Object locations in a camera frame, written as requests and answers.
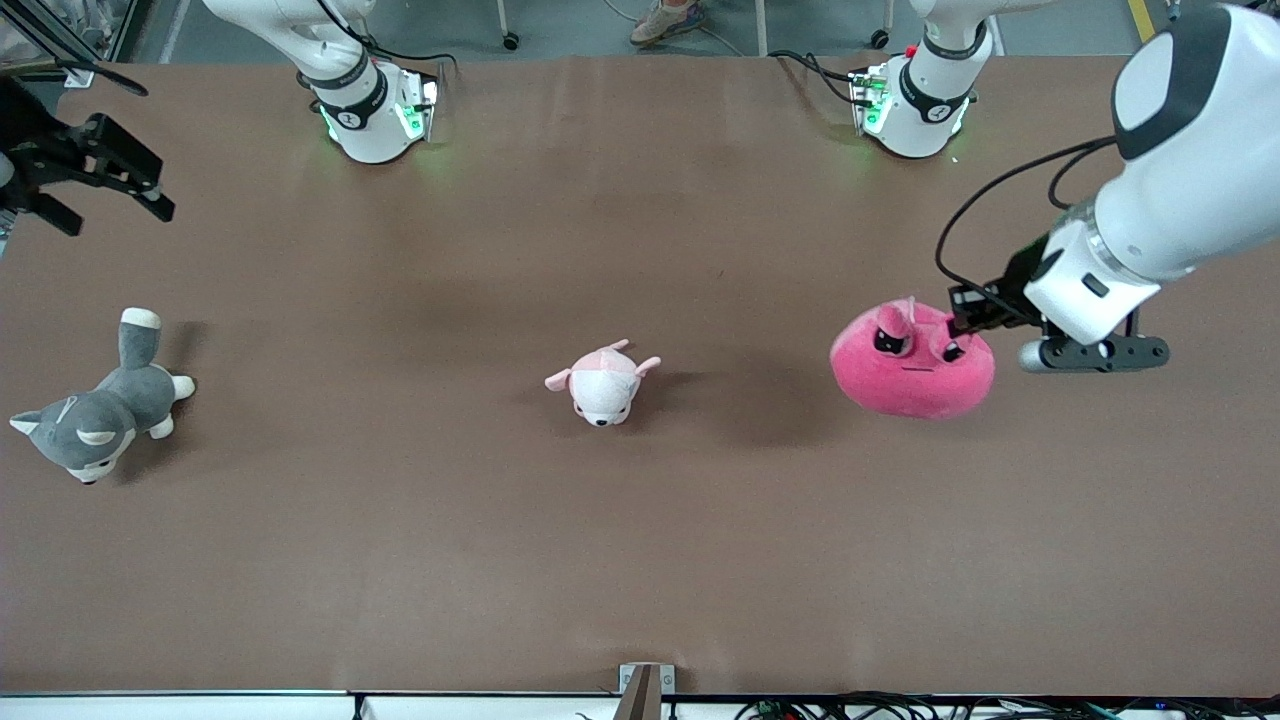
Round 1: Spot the round pink plush toy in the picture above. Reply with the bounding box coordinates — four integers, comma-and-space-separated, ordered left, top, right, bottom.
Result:
830, 297, 997, 421

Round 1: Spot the left arm base connector panel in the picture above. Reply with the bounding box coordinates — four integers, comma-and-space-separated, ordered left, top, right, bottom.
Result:
848, 62, 893, 137

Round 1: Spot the right arm base connector panel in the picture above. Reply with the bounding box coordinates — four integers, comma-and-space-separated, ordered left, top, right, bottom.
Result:
394, 68, 442, 142

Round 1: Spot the grey white husky plush toy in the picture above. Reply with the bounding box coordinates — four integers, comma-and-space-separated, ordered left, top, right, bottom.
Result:
10, 307, 196, 486

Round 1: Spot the small white pink plush toy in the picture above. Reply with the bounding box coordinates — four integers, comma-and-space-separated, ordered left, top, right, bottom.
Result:
545, 339, 662, 428

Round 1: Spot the person's sneaker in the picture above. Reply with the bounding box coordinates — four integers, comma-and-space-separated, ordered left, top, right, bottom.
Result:
630, 0, 704, 46

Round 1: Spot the white table border panel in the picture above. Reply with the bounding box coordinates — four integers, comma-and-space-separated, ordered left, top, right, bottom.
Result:
0, 690, 741, 720

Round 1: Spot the aluminium frame profile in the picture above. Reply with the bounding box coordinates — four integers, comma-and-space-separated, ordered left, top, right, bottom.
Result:
0, 0, 99, 89

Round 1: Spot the short black left arm cable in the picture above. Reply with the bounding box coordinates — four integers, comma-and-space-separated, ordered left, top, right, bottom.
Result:
1046, 145, 1117, 211

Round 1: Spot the black left arm base cable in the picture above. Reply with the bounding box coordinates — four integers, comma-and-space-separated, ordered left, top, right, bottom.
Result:
768, 48, 873, 107

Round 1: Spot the black arm base cable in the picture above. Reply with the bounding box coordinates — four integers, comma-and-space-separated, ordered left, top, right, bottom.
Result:
300, 0, 461, 79
768, 48, 873, 107

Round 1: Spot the black right arm base cable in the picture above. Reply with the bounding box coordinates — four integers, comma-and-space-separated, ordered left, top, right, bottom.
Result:
300, 0, 461, 79

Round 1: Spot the tangled cable bundle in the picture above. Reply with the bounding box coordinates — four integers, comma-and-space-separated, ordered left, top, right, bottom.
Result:
735, 690, 1280, 720

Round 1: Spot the aluminium camera post with bracket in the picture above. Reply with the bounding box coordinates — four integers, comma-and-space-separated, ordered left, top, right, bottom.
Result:
613, 663, 676, 720

